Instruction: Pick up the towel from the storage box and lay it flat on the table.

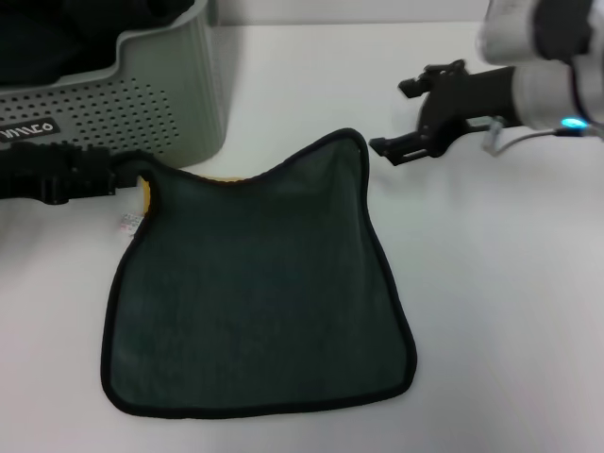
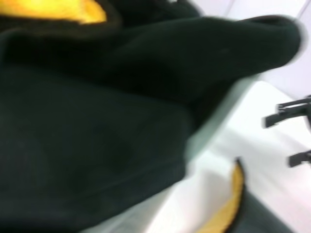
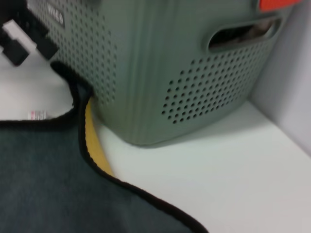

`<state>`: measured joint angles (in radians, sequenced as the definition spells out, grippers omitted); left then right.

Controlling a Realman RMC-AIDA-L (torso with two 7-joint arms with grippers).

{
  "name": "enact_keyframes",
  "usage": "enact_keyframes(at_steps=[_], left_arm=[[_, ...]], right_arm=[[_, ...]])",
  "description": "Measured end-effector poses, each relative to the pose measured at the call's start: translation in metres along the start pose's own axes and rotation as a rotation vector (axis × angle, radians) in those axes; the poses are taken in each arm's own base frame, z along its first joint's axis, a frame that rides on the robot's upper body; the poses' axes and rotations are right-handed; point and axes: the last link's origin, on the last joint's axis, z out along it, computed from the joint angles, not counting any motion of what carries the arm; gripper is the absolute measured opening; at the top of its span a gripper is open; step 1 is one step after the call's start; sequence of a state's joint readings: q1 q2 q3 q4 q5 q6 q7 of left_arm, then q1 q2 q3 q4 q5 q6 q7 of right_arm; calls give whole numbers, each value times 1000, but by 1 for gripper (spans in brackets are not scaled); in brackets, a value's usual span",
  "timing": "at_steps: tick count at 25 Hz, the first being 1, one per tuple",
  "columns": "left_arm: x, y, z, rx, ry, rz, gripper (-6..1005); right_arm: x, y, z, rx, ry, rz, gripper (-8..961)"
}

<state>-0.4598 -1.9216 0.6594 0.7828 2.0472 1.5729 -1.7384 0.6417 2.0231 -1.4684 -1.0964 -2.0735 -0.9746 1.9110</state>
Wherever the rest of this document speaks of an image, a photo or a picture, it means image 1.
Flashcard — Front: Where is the dark green yellow towel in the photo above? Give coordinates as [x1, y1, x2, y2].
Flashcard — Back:
[99, 126, 420, 420]

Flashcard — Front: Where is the grey perforated storage box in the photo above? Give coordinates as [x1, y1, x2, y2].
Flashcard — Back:
[0, 0, 233, 170]

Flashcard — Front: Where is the silver cable plug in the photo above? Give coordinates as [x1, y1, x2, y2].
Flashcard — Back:
[481, 116, 505, 153]

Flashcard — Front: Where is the grey looped cable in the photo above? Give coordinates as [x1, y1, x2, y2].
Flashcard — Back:
[490, 123, 604, 156]

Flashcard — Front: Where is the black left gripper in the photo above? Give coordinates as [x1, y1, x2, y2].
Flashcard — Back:
[0, 141, 143, 207]

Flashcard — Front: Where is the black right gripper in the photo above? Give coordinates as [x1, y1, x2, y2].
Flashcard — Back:
[368, 59, 519, 167]

